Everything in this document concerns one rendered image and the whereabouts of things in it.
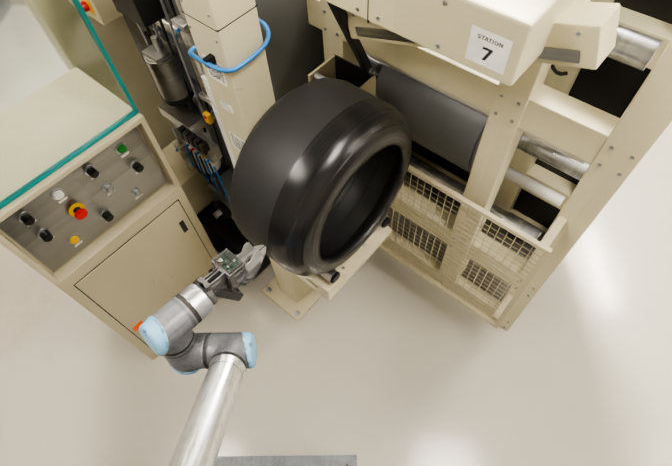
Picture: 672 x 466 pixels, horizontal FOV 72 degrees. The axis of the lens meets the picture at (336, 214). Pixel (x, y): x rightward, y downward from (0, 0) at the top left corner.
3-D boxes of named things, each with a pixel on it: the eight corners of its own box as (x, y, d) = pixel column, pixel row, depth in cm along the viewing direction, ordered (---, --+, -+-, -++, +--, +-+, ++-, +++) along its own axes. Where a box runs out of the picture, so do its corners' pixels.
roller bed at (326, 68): (314, 132, 192) (307, 74, 167) (337, 112, 198) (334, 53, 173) (351, 155, 185) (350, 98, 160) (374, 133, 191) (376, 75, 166)
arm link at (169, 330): (145, 343, 116) (128, 322, 109) (185, 309, 122) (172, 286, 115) (166, 365, 111) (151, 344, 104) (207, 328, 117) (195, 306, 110)
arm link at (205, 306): (205, 326, 118) (180, 303, 121) (220, 313, 120) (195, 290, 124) (198, 310, 111) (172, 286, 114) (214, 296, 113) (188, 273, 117)
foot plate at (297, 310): (261, 291, 252) (260, 289, 250) (295, 257, 263) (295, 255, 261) (297, 321, 242) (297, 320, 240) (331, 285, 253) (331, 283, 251)
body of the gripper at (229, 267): (247, 262, 119) (210, 294, 113) (251, 279, 125) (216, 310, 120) (227, 245, 122) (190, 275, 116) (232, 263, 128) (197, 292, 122)
